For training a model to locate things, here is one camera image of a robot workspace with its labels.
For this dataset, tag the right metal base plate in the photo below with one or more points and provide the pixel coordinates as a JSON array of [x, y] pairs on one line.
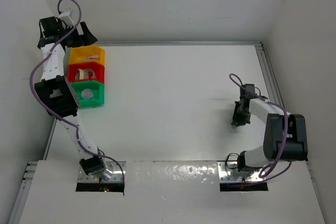
[[228, 173]]

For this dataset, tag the red plastic bin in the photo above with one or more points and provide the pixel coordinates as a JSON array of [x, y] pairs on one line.
[[96, 67]]

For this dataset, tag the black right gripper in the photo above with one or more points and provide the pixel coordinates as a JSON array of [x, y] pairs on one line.
[[237, 120]]

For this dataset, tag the clear tape roll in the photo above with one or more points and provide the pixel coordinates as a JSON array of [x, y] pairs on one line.
[[89, 74]]

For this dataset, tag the beige tape roll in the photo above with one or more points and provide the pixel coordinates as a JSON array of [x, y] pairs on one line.
[[80, 74]]

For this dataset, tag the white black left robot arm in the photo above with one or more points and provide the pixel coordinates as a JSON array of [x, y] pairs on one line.
[[55, 92]]

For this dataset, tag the green plastic bin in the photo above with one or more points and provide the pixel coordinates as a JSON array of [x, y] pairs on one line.
[[98, 89]]

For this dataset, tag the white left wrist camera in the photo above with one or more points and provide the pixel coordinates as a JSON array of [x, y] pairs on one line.
[[66, 17]]

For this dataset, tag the pink clip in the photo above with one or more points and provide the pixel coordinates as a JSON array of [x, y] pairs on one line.
[[93, 57]]

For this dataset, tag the metal base plate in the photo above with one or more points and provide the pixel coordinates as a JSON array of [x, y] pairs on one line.
[[112, 174], [228, 173]]

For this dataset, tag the yellow plastic bin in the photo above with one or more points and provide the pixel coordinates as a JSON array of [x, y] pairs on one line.
[[78, 54]]

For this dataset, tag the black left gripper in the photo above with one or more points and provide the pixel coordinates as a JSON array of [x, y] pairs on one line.
[[84, 39]]

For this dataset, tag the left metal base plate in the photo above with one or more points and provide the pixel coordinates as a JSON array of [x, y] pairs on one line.
[[112, 174]]

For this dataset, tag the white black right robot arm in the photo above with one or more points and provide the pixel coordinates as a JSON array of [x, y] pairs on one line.
[[285, 137]]

